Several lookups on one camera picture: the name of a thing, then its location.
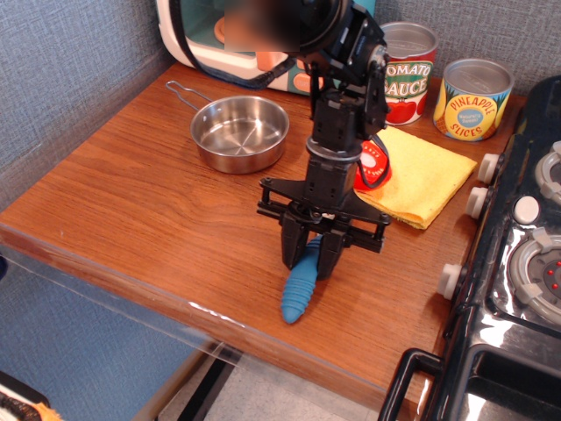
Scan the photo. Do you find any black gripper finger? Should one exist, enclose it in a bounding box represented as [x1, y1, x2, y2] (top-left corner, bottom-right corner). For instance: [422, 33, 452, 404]
[281, 214, 312, 269]
[317, 232, 350, 281]

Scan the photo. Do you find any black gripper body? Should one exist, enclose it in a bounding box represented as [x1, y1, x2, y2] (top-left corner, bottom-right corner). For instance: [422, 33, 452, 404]
[258, 153, 390, 253]

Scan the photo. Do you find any blue handled fork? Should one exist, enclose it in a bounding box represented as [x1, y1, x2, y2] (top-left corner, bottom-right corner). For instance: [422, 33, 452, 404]
[280, 235, 323, 324]

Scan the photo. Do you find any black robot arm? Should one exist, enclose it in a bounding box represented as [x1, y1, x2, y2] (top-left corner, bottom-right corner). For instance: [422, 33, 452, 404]
[258, 1, 390, 280]

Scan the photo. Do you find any yellow cloth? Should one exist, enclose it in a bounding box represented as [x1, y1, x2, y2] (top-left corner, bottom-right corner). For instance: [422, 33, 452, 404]
[357, 127, 477, 230]

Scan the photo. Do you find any red toy tomato half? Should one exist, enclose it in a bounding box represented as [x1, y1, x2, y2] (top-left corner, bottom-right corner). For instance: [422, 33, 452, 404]
[354, 140, 392, 191]

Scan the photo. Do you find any small steel pan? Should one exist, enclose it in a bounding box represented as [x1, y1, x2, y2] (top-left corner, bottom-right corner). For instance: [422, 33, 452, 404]
[166, 81, 290, 175]

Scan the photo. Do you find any grey stove knob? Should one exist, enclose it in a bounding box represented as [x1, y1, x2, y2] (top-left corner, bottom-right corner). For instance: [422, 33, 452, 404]
[437, 263, 464, 300]
[477, 153, 501, 184]
[465, 187, 488, 219]

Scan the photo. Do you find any tomato sauce can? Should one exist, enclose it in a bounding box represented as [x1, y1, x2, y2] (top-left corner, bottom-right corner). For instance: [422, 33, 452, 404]
[381, 21, 439, 125]

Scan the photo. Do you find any toy microwave oven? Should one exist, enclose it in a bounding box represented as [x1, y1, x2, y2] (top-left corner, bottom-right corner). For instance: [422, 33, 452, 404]
[155, 0, 377, 95]

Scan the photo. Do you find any pineapple slices can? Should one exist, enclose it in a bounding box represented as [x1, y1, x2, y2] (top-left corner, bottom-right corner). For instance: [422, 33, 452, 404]
[433, 58, 515, 142]

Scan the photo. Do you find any black toy stove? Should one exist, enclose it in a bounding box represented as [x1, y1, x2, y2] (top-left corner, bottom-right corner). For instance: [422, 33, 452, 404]
[380, 76, 560, 420]

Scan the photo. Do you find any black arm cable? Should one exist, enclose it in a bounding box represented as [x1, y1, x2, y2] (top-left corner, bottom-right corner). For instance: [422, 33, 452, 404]
[357, 133, 392, 190]

